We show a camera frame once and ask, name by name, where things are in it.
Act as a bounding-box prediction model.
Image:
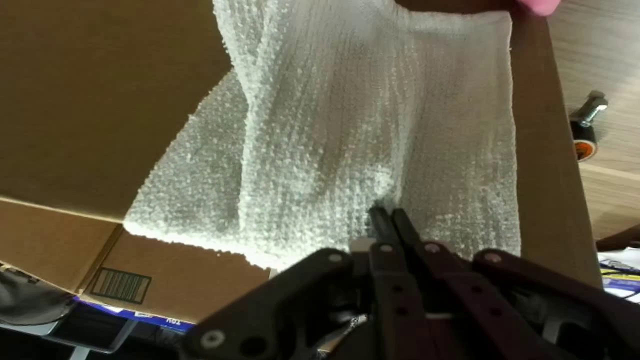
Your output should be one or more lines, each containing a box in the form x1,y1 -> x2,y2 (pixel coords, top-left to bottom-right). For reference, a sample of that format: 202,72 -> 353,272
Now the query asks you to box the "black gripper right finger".
391,210 -> 640,360

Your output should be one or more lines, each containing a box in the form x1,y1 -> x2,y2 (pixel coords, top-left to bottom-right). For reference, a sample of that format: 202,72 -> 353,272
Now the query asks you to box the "open cardboard box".
0,0 -> 599,323

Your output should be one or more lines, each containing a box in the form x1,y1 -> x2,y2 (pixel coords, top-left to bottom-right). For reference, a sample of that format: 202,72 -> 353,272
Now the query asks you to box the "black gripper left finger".
178,206 -> 428,360

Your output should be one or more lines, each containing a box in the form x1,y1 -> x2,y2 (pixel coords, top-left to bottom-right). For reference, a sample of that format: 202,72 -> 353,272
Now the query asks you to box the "brown tape roll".
571,123 -> 598,161

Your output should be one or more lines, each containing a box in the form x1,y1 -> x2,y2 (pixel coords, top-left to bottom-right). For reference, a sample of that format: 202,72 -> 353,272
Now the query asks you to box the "white grey towel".
123,0 -> 521,270

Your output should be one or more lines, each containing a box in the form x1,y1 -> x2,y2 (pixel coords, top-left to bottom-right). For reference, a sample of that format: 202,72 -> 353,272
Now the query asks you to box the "magenta pink cloth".
515,0 -> 561,16

